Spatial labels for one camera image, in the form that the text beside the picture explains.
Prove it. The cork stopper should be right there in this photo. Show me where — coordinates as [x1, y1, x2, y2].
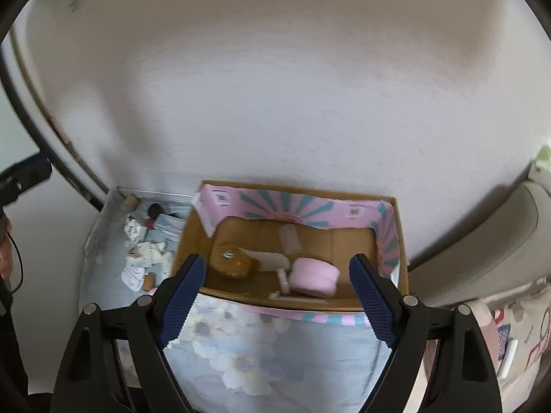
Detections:
[122, 194, 140, 212]

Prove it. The red lip gloss tube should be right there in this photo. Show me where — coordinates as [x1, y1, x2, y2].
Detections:
[144, 218, 158, 229]

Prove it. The white patterned tissue pack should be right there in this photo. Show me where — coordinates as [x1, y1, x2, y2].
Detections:
[124, 214, 147, 243]

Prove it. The black cosmetic jar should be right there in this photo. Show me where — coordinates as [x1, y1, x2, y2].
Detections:
[147, 203, 164, 220]

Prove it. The pink patterned cardboard box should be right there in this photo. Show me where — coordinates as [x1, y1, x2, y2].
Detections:
[171, 181, 409, 325]

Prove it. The clear plastic cup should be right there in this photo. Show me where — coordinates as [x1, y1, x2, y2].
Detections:
[279, 224, 302, 255]

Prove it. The grey chair backrest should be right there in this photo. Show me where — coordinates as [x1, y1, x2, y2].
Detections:
[409, 181, 550, 307]

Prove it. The crumpled stained tissue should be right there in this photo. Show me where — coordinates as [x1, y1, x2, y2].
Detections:
[126, 242, 167, 267]

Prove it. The white printed tote bag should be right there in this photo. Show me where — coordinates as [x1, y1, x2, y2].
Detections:
[467, 283, 550, 412]

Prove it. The green white item on chair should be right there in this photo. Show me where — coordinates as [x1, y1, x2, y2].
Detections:
[534, 144, 551, 172]

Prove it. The orange round sponge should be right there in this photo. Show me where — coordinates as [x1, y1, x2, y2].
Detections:
[209, 243, 260, 280]

